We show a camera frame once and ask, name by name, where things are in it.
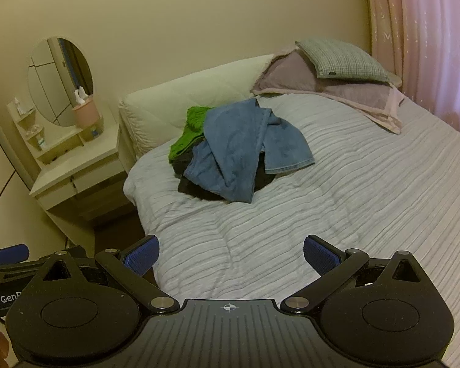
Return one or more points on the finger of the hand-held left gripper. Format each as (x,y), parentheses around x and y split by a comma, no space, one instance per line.
(7,253)

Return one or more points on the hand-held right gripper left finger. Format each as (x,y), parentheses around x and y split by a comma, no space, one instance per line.
(142,256)

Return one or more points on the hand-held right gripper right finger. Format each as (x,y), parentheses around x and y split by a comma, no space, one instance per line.
(322,256)

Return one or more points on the blue jeans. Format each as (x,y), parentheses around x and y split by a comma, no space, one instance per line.
(234,134)

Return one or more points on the bed with striped white cover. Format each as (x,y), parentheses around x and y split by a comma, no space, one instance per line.
(329,184)

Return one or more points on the black garment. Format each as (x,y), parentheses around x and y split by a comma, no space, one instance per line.
(191,189)

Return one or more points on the cream dressing table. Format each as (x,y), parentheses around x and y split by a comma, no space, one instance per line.
(80,168)

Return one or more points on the small white tube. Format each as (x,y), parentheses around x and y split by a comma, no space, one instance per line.
(41,143)

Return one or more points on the green garment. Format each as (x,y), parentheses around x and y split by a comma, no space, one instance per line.
(193,122)

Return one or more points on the small white bottle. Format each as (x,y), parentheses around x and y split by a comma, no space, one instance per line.
(18,106)

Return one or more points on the pink tissue holder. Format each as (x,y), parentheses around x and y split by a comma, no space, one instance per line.
(86,113)

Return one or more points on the round mirror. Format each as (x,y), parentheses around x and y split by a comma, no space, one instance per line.
(51,84)

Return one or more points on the purple pillow with pink trim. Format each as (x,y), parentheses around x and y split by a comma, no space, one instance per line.
(287,74)

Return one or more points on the grey checked pillow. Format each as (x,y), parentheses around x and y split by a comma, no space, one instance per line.
(341,59)

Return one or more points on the pink curtain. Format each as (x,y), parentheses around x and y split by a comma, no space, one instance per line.
(425,27)

